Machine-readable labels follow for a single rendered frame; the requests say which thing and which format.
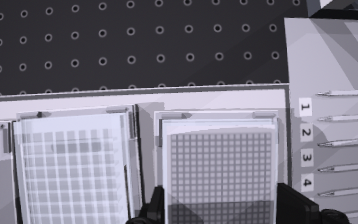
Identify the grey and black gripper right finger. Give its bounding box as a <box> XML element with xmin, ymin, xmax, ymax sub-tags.
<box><xmin>276</xmin><ymin>183</ymin><xmax>351</xmax><ymax>224</ymax></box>

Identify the white well plate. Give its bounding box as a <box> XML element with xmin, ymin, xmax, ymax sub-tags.
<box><xmin>13</xmin><ymin>113</ymin><xmax>135</xmax><ymax>224</ymax></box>
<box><xmin>162</xmin><ymin>118</ymin><xmax>278</xmax><ymax>224</ymax></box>

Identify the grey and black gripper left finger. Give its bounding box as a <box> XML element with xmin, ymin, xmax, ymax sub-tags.
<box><xmin>125</xmin><ymin>186</ymin><xmax>165</xmax><ymax>224</ymax></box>

